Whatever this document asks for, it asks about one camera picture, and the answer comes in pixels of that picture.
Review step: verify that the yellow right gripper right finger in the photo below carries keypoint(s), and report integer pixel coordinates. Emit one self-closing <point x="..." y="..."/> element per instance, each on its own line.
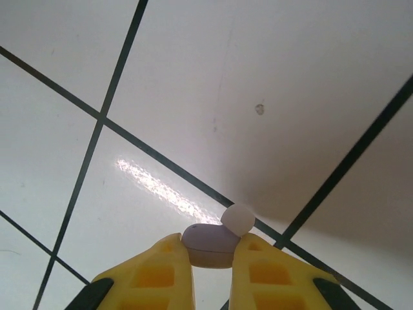
<point x="274" y="284"/>

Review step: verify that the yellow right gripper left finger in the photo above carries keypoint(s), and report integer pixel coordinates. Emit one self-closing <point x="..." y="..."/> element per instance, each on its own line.
<point x="148" y="284"/>

